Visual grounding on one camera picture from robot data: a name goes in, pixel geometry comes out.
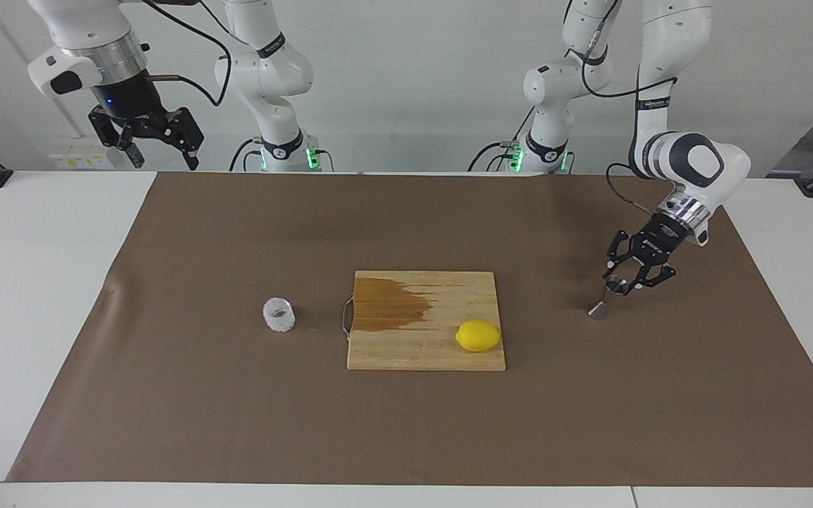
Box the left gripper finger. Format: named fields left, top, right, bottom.
left=628, top=258, right=678, bottom=296
left=602, top=229, right=637, bottom=279

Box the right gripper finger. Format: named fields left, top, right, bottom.
left=150, top=106, right=205, bottom=172
left=88, top=109, right=146, bottom=170

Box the steel double jigger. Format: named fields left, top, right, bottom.
left=588, top=276, right=628, bottom=321

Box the small clear textured cup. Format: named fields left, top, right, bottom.
left=263, top=297, right=296, bottom=333

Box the yellow lemon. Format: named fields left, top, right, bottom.
left=455, top=320, right=502, bottom=353

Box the wooden cutting board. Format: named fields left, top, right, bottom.
left=342, top=271, right=507, bottom=372

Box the brown paper table mat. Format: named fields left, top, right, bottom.
left=6, top=171, right=813, bottom=488

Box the white wall socket box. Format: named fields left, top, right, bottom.
left=47, top=135, right=116, bottom=170

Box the black right base cable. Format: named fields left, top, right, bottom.
left=229, top=138, right=266, bottom=172

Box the black base cable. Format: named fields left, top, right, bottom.
left=469, top=106, right=536, bottom=172
left=229, top=138, right=266, bottom=172

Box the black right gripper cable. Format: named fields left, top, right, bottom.
left=121, top=0, right=233, bottom=109

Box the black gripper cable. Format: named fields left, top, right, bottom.
left=121, top=0, right=233, bottom=109
left=565, top=0, right=680, bottom=212

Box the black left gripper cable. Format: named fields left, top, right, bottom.
left=565, top=0, right=680, bottom=212

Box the black left base cable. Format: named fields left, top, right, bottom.
left=469, top=106, right=536, bottom=172

